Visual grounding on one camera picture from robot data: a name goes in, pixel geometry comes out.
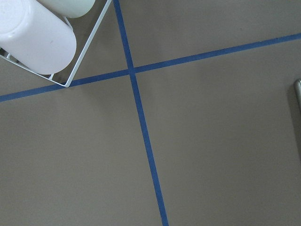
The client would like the steel muddler black cap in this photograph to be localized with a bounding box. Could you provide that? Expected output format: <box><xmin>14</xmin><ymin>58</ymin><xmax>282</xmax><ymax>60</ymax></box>
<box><xmin>294</xmin><ymin>79</ymin><xmax>301</xmax><ymax>110</ymax></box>

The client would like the pale green cup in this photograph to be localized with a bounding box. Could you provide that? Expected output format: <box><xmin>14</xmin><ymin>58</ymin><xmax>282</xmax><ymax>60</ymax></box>
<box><xmin>38</xmin><ymin>0</ymin><xmax>95</xmax><ymax>18</ymax></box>

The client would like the white plastic cup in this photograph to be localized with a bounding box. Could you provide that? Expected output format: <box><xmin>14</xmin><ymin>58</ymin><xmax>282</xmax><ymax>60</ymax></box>
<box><xmin>0</xmin><ymin>0</ymin><xmax>77</xmax><ymax>75</ymax></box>

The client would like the white wire cup rack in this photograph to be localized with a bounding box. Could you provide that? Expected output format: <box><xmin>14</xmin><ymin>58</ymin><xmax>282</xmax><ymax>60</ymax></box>
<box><xmin>0</xmin><ymin>0</ymin><xmax>112</xmax><ymax>88</ymax></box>

